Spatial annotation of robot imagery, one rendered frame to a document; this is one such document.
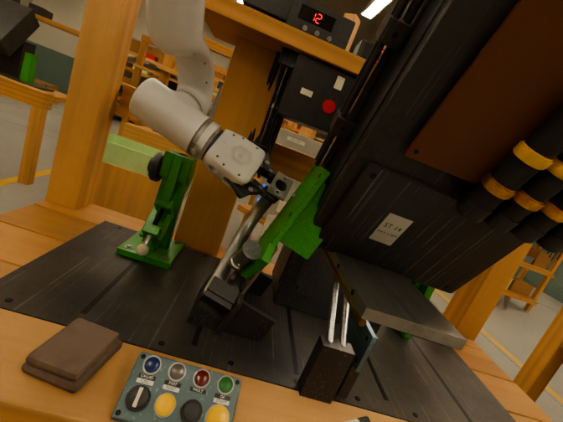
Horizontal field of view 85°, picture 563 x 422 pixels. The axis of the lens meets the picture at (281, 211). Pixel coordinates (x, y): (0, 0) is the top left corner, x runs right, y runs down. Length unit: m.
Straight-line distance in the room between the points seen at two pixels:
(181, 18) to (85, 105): 0.54
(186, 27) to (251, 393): 0.59
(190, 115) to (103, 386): 0.45
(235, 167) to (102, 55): 0.55
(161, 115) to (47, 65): 11.66
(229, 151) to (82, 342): 0.39
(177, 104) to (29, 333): 0.44
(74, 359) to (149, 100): 0.43
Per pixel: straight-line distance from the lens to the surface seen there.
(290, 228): 0.57
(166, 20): 0.56
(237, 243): 0.69
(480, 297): 1.29
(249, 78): 0.92
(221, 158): 0.60
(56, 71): 12.13
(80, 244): 0.86
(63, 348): 0.54
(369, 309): 0.45
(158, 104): 0.63
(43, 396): 0.53
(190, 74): 0.70
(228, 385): 0.50
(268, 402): 0.58
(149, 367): 0.49
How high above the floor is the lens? 1.29
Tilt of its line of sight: 13 degrees down
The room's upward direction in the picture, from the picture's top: 22 degrees clockwise
